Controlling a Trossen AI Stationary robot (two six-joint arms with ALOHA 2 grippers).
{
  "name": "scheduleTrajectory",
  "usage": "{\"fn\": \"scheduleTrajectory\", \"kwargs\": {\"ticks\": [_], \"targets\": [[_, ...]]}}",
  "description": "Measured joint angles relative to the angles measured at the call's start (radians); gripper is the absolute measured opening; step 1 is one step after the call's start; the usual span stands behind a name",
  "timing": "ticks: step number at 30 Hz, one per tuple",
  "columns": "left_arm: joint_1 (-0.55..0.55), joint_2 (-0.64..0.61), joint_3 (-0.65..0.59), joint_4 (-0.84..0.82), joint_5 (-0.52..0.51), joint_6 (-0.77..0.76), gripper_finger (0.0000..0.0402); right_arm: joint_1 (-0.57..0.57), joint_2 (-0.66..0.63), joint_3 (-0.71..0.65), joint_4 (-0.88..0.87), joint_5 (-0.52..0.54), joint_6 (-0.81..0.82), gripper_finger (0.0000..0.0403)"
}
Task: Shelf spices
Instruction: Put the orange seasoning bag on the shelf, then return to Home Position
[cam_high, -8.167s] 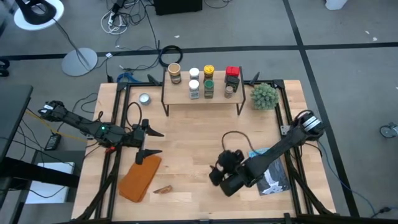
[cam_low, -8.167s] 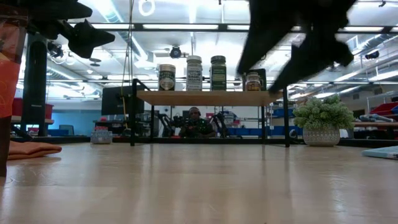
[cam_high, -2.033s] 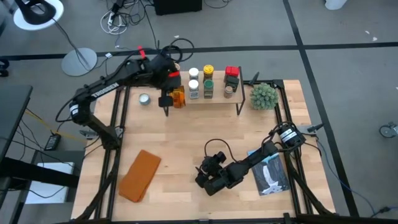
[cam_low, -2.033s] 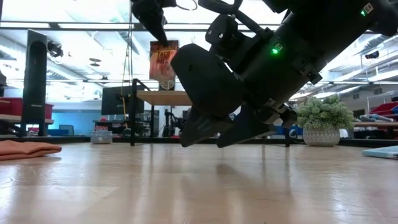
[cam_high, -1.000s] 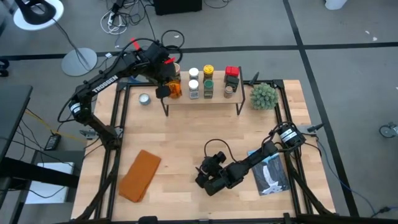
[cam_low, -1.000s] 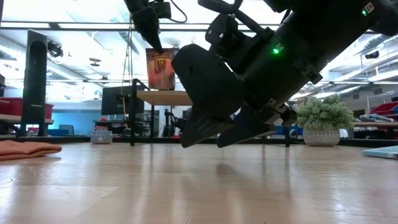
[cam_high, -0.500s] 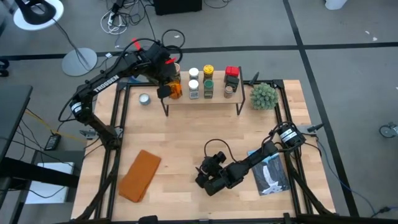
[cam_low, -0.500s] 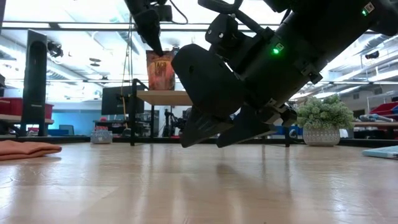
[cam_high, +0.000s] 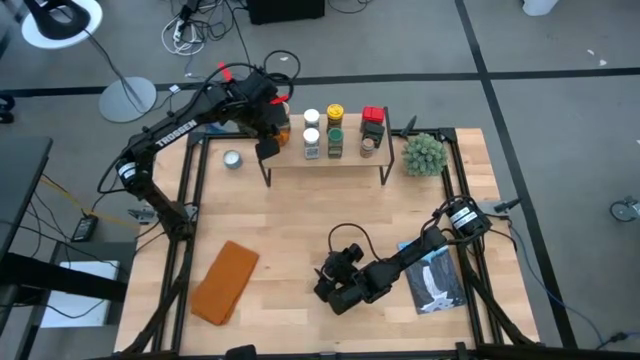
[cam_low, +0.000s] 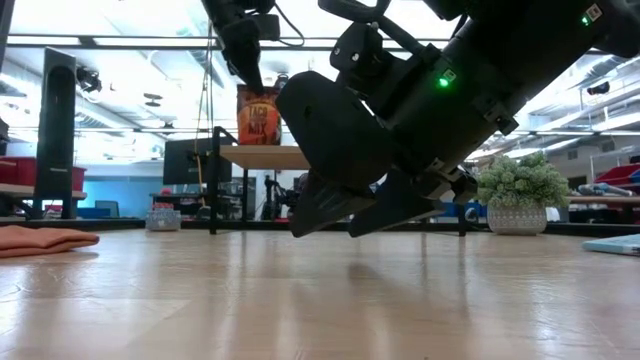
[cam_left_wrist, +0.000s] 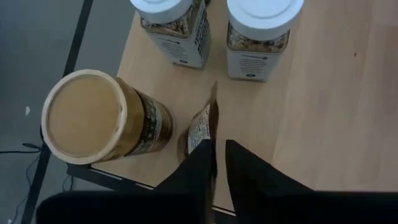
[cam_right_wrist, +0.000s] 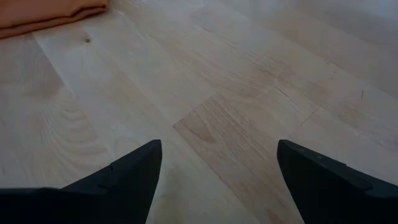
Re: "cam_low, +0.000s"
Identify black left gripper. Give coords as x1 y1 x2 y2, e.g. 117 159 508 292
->
201 0 281 96

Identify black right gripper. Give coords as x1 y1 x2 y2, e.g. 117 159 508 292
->
274 69 477 240

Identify orange taco mix packet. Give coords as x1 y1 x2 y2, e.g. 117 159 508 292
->
235 83 283 147

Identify wooden shelf black legs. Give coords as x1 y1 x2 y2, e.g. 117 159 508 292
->
209 125 468 238

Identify black computer monitor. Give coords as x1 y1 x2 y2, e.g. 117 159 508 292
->
162 136 234 186

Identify potted green succulent plant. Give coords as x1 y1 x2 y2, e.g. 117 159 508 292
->
474 151 572 237

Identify small silver candle tin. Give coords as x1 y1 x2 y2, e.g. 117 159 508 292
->
145 208 183 233

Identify red storage bin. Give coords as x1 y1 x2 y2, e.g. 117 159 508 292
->
0 156 87 192
593 163 640 186

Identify Yellowstone book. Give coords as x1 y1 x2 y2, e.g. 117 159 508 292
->
581 233 640 258

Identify folded orange cloth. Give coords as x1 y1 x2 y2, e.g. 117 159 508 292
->
0 224 101 260

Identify small black camera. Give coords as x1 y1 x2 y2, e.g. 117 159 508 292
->
75 66 104 95

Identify black metal table frame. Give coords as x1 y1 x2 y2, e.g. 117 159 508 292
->
0 0 640 234

